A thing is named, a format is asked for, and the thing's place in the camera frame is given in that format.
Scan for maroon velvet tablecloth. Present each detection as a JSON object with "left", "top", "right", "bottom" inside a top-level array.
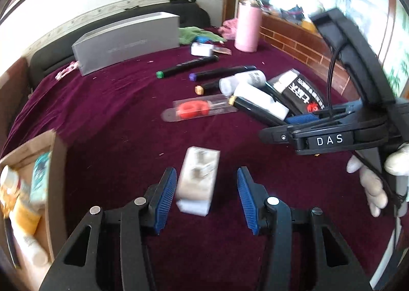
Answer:
[{"left": 0, "top": 26, "right": 400, "bottom": 291}]

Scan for person's right hand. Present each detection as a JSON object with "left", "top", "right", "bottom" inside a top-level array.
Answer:
[{"left": 347, "top": 144, "right": 409, "bottom": 218}]

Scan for black marker green caps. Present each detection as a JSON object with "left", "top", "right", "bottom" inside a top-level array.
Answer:
[{"left": 156, "top": 55, "right": 220, "bottom": 79}]

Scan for pink cloth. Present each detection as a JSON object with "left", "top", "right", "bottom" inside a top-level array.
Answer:
[{"left": 220, "top": 18, "right": 240, "bottom": 42}]

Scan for pink patterned wrapper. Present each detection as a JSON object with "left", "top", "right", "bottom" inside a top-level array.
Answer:
[{"left": 55, "top": 61, "right": 80, "bottom": 81}]

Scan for black cable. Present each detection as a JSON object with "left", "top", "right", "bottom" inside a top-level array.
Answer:
[{"left": 326, "top": 43, "right": 403, "bottom": 207}]

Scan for grey cardboard box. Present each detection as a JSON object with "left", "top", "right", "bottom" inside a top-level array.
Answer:
[{"left": 71, "top": 11, "right": 181, "bottom": 77}]

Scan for black snack packet red crab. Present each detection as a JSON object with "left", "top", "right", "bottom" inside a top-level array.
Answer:
[{"left": 267, "top": 68, "right": 330, "bottom": 117}]

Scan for white plastic tube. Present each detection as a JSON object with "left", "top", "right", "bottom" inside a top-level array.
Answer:
[{"left": 233, "top": 82, "right": 289, "bottom": 121}]

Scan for orange snack packet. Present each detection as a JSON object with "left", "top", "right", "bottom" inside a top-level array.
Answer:
[{"left": 0, "top": 165, "right": 31, "bottom": 212}]

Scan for green cloth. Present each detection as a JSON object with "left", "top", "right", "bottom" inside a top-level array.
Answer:
[{"left": 178, "top": 26, "right": 224, "bottom": 45}]

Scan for black marker purple caps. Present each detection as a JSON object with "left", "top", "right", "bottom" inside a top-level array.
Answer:
[{"left": 188, "top": 65, "right": 258, "bottom": 82}]

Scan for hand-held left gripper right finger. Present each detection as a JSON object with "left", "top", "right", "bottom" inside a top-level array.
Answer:
[{"left": 236, "top": 166, "right": 371, "bottom": 291}]

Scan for brown cardboard box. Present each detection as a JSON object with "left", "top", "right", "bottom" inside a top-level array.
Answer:
[{"left": 0, "top": 130, "right": 67, "bottom": 279}]

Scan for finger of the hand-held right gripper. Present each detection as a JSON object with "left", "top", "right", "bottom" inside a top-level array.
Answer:
[
  {"left": 285, "top": 101, "right": 384, "bottom": 125},
  {"left": 259, "top": 125, "right": 301, "bottom": 145}
]

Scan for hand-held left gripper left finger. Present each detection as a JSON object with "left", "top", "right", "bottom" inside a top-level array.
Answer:
[{"left": 38, "top": 167, "right": 178, "bottom": 291}]

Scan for pink thermos bottle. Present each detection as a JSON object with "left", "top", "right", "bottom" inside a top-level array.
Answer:
[{"left": 234, "top": 0, "right": 264, "bottom": 53}]

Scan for brown chair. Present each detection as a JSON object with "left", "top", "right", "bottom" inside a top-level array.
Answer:
[{"left": 0, "top": 56, "right": 31, "bottom": 138}]

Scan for white charger adapter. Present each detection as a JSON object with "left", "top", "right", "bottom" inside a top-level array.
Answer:
[{"left": 191, "top": 42, "right": 214, "bottom": 57}]

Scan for black marker yellow caps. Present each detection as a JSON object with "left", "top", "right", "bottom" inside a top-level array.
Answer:
[
  {"left": 195, "top": 82, "right": 224, "bottom": 95},
  {"left": 228, "top": 96, "right": 288, "bottom": 127}
]

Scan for white plastic bottle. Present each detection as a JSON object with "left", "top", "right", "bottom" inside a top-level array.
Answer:
[{"left": 219, "top": 71, "right": 267, "bottom": 95}]

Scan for light blue tissue pack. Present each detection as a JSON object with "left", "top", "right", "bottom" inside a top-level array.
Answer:
[{"left": 29, "top": 150, "right": 53, "bottom": 204}]

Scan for white block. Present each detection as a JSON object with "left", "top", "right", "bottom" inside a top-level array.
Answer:
[{"left": 175, "top": 146, "right": 221, "bottom": 216}]

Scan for clear plastic package red item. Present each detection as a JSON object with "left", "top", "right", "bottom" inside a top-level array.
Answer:
[{"left": 161, "top": 94, "right": 238, "bottom": 123}]

